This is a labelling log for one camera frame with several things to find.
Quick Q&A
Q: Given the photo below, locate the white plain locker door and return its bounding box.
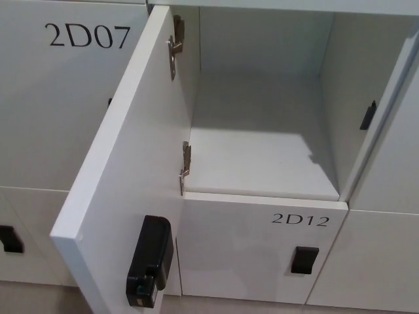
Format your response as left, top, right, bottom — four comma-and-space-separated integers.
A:
308, 207, 419, 311
0, 186, 78, 286

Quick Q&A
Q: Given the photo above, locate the white open locker compartment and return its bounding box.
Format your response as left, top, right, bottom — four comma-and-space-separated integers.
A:
147, 0, 419, 203

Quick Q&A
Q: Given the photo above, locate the black strike plate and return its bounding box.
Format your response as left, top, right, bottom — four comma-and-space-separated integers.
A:
359, 100, 377, 131

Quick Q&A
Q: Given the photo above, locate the black lock box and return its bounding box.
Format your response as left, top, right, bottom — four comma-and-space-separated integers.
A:
126, 215, 174, 308

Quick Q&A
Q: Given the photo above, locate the white locker door 2D12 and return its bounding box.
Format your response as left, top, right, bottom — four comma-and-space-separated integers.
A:
178, 191, 349, 300

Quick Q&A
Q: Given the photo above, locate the white locker door 2D07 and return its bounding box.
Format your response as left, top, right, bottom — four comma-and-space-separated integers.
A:
0, 0, 155, 190

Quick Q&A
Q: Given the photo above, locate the silver door hinge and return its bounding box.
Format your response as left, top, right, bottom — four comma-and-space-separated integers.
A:
167, 14, 186, 81
178, 141, 192, 196

